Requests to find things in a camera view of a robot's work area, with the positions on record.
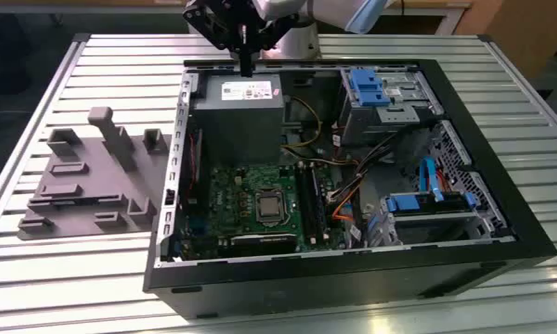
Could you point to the RAM stick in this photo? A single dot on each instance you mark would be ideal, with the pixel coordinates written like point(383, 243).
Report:
point(317, 202)
point(79, 200)

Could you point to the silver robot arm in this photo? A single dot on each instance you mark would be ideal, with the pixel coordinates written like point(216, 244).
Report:
point(297, 38)

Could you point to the long RAM slot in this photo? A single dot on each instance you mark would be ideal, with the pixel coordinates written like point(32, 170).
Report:
point(303, 195)

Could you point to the grey power supply unit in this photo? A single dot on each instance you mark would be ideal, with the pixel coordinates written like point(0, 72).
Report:
point(236, 132)

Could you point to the blue drive latch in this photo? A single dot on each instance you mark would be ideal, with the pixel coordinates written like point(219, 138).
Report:
point(370, 87)

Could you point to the silver drive cage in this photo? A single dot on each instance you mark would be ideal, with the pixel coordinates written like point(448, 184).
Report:
point(399, 118)

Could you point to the white framed wooden desk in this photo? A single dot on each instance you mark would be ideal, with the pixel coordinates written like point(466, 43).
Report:
point(452, 21)

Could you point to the green motherboard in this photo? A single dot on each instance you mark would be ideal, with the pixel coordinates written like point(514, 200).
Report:
point(227, 195)

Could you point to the grey parts rack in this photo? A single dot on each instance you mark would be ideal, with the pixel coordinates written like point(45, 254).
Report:
point(88, 174)

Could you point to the silver CPU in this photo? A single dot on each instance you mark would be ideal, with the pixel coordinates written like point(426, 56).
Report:
point(269, 207)

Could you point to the socket locking lever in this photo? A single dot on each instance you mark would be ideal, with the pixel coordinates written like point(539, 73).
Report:
point(288, 216)

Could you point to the blue expansion slot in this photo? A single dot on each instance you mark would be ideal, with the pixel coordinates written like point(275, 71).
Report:
point(197, 227)

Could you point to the brown wooden cabinet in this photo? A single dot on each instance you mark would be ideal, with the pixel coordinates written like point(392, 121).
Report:
point(524, 35)

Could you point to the black graphics card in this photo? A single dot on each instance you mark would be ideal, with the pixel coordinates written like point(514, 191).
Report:
point(260, 243)

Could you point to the rear port connectors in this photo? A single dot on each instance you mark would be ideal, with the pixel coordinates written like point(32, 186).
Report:
point(173, 250)

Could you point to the hard disk in blue carrier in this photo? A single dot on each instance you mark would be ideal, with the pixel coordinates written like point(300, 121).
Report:
point(427, 205)

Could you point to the silver disk bay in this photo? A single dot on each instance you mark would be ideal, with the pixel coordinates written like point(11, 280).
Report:
point(436, 216)

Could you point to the black PC case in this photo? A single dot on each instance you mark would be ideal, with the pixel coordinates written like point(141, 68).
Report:
point(307, 282)

